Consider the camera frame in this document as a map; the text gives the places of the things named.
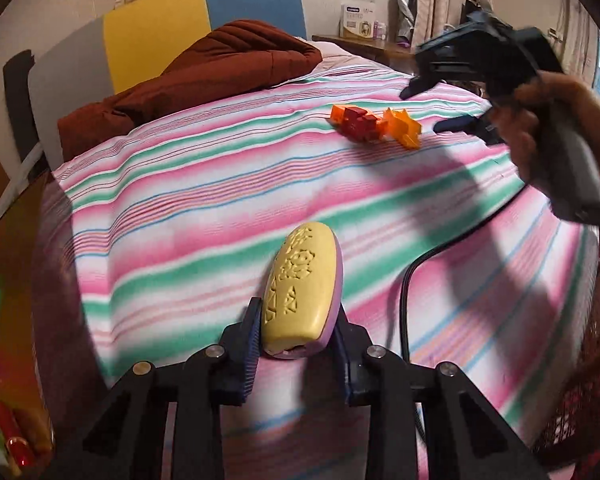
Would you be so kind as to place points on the orange plastic toy piece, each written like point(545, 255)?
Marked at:
point(405, 130)

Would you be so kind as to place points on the yellow embossed oval case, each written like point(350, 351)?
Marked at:
point(300, 280)

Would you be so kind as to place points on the dark red patterned cloth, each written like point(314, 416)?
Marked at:
point(590, 350)

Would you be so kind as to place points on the grey yellow blue headboard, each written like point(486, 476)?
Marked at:
point(150, 35)

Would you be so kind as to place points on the small pink bottle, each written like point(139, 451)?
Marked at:
point(380, 29)

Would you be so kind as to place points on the wooden desk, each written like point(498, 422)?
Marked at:
point(375, 51)

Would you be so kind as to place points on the white cardboard box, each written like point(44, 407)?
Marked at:
point(357, 19)

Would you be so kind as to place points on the patterned curtain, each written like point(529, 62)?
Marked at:
point(425, 0)

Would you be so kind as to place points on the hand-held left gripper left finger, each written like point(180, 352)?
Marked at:
point(252, 355)

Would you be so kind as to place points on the red building blocks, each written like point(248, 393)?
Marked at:
point(362, 127)

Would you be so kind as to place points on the striped bedsheet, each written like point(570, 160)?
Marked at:
point(180, 220)

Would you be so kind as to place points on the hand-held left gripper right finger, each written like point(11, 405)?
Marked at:
point(350, 385)

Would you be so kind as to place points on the brown red quilt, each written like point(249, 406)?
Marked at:
point(220, 70)

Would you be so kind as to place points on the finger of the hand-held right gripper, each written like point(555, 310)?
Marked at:
point(415, 89)
point(462, 124)

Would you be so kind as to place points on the person's right hand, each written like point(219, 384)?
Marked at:
point(522, 135)

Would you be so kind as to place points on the pale pink sheet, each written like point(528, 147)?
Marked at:
point(340, 57)

